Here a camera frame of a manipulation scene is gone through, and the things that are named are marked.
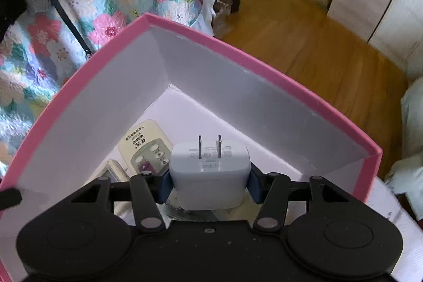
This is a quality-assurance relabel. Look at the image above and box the black bag strap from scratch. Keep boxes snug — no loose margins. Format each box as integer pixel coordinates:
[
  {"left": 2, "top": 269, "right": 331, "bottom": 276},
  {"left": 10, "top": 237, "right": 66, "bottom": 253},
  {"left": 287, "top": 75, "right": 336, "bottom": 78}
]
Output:
[{"left": 49, "top": 0, "right": 93, "bottom": 59}]

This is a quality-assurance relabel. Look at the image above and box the pink cardboard box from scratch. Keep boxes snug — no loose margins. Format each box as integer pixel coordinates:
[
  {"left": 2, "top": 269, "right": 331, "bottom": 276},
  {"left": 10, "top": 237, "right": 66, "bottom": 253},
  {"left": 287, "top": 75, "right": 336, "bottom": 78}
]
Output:
[{"left": 0, "top": 13, "right": 382, "bottom": 282}]

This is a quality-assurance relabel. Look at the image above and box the white rounded plug charger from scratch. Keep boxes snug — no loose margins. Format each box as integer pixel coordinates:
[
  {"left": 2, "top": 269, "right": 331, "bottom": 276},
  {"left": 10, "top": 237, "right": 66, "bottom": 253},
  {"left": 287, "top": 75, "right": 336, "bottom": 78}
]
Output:
[{"left": 169, "top": 135, "right": 252, "bottom": 210}]

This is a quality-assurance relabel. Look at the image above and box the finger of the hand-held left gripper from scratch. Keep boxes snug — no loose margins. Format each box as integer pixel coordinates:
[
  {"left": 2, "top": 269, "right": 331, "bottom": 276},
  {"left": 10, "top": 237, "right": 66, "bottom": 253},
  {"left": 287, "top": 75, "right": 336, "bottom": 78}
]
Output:
[{"left": 0, "top": 188, "right": 22, "bottom": 210}]

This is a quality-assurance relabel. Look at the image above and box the floral quilt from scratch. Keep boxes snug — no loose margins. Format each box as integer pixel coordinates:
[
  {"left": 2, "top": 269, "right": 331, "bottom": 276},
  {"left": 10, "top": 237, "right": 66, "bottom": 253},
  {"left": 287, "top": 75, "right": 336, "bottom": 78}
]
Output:
[{"left": 0, "top": 0, "right": 217, "bottom": 177}]

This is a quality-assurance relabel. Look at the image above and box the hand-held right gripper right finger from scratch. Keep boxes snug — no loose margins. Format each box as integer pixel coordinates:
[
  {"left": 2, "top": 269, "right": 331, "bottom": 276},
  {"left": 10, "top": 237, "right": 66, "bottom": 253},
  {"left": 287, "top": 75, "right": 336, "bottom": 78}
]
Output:
[{"left": 246, "top": 162, "right": 351, "bottom": 233}]

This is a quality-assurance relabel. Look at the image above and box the grey down jacket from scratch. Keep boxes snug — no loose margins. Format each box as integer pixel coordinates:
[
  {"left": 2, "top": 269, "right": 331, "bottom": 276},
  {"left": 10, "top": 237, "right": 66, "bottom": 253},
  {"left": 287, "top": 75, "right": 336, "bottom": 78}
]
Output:
[{"left": 385, "top": 77, "right": 423, "bottom": 223}]

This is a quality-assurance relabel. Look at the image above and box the light wooden wardrobe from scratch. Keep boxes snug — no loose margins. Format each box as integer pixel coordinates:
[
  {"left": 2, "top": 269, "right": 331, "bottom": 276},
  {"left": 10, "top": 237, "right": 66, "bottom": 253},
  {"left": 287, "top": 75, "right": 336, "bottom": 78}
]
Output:
[{"left": 368, "top": 0, "right": 423, "bottom": 81}]

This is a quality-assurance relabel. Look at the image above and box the cream remote control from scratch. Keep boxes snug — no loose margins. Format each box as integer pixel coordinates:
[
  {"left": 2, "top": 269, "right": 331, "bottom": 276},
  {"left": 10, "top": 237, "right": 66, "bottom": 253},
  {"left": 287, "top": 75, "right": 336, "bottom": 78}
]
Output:
[{"left": 118, "top": 119, "right": 174, "bottom": 175}]

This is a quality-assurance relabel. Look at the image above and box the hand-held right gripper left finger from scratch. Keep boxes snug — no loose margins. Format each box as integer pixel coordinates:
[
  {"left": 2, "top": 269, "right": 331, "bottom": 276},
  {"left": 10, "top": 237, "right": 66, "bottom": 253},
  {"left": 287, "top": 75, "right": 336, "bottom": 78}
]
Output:
[{"left": 69, "top": 170, "right": 172, "bottom": 234}]

